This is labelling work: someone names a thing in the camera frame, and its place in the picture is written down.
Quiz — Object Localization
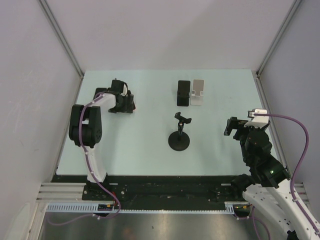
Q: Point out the white cable duct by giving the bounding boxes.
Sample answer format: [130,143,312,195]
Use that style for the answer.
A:
[46,202,237,215]

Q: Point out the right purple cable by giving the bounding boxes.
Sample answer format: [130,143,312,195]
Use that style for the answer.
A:
[249,113,320,240]

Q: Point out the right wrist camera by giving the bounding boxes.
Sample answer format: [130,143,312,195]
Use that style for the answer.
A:
[244,108,269,129]

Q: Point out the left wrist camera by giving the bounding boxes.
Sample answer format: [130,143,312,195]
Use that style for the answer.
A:
[121,84,129,96]

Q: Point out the blue phone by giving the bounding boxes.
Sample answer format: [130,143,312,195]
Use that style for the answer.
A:
[93,87,107,99]

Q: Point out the left aluminium corner post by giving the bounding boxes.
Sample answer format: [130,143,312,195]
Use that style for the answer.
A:
[37,0,85,80]

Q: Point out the white phone stand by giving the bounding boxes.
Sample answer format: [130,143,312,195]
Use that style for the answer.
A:
[190,79,205,106]

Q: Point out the right aluminium corner post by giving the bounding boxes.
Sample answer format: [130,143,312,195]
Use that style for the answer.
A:
[256,0,303,77]

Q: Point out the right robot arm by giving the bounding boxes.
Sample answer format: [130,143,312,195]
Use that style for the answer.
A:
[224,113,320,240]

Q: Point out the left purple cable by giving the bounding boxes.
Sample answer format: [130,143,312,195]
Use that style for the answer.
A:
[46,91,122,227]

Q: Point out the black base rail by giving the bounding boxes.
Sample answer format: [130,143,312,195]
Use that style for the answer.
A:
[52,175,249,211]

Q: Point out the purple cable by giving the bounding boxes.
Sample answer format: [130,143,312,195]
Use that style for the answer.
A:
[249,113,320,240]
[46,91,122,227]

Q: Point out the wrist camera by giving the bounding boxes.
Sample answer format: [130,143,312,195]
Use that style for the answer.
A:
[244,108,269,129]
[121,84,129,96]

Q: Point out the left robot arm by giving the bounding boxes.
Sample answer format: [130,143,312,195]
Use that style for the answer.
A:
[68,78,136,200]

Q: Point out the aluminium corner post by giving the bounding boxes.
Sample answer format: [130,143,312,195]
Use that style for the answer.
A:
[37,0,85,80]
[256,0,303,77]

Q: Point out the black round phone stand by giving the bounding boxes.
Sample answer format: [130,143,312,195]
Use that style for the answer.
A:
[168,112,192,152]

